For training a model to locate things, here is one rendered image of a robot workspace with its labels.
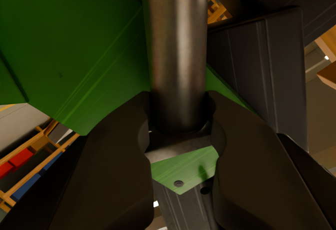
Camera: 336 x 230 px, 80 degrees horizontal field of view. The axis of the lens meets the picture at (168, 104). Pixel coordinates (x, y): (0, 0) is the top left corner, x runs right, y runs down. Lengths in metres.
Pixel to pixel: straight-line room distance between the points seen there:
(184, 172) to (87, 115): 0.10
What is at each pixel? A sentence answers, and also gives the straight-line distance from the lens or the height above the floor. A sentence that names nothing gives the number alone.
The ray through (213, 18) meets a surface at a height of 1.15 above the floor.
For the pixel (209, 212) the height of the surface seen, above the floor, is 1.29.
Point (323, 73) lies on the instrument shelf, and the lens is 0.76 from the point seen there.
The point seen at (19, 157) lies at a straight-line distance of 5.63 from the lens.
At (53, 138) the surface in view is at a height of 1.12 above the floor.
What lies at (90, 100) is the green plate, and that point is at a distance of 0.16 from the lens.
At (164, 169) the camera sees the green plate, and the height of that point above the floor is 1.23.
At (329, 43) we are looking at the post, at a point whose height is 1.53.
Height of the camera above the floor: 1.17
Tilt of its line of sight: 8 degrees up
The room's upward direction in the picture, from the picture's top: 136 degrees clockwise
